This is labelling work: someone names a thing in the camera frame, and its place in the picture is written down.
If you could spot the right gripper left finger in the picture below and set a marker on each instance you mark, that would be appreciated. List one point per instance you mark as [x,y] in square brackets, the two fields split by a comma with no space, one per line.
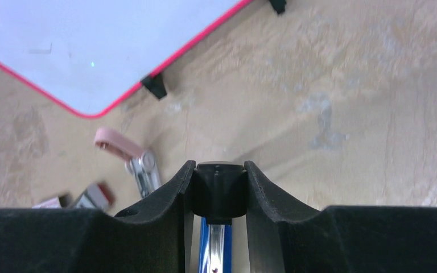
[152,235]

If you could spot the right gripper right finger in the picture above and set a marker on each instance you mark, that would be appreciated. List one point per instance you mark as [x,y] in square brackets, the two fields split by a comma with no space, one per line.
[287,235]

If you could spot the pink white eraser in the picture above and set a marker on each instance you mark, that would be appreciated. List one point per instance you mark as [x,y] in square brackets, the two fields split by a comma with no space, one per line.
[139,162]

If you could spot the blue lighter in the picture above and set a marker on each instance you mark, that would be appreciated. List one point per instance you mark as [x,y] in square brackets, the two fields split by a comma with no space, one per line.
[219,196]

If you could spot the pink framed whiteboard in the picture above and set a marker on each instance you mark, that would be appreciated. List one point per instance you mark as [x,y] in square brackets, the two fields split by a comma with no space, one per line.
[88,56]

